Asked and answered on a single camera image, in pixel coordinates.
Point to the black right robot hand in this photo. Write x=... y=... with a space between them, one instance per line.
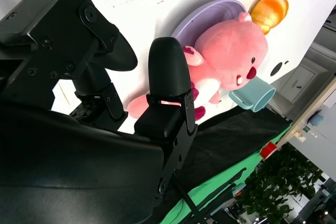
x=78 y=161

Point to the pink plush doll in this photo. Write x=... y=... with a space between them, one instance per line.
x=231 y=51

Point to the purple plate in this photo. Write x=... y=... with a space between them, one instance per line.
x=204 y=16

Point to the green cloth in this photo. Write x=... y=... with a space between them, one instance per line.
x=218 y=187

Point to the black cloth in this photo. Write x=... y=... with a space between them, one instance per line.
x=231 y=140

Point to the teal plastic mug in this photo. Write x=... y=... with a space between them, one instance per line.
x=260 y=95

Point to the green leafy plant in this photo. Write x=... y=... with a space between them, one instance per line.
x=278 y=182

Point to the black table grommet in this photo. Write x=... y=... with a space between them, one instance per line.
x=277 y=69

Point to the grey cabinet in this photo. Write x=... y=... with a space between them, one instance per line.
x=302 y=79

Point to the orange white pumpkin toy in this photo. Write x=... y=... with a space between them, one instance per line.
x=270 y=11

